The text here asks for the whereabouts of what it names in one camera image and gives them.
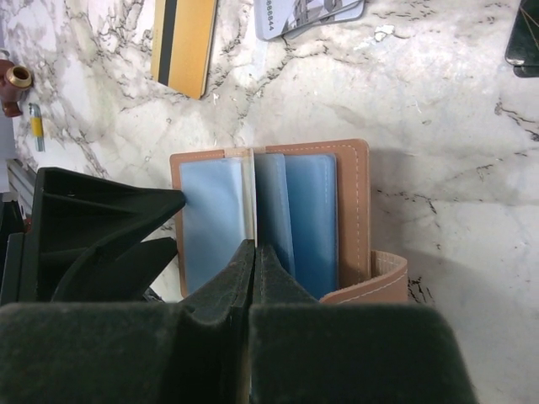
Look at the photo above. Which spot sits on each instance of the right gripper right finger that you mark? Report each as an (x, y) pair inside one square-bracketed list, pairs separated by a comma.
[(362, 344)]

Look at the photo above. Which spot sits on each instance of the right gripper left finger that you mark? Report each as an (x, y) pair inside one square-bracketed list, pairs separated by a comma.
[(193, 351)]

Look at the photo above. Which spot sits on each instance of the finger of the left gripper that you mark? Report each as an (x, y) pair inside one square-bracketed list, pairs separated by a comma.
[(99, 277), (74, 212)]

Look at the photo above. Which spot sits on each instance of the pink leather card holder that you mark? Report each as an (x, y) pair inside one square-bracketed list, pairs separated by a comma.
[(313, 208)]

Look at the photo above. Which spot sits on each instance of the single gold card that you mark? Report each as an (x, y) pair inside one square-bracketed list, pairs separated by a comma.
[(253, 194)]

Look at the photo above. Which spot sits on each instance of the gold credit card stack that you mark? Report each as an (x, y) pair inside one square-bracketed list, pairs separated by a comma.
[(181, 44)]

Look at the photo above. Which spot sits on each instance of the silver VIP card stack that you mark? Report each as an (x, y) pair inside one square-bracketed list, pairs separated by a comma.
[(277, 18)]

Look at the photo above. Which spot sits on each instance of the black VIP card stack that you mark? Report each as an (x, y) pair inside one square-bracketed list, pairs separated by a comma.
[(522, 49)]

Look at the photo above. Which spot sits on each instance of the brown brass valve fitting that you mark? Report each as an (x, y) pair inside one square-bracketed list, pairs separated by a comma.
[(15, 81)]

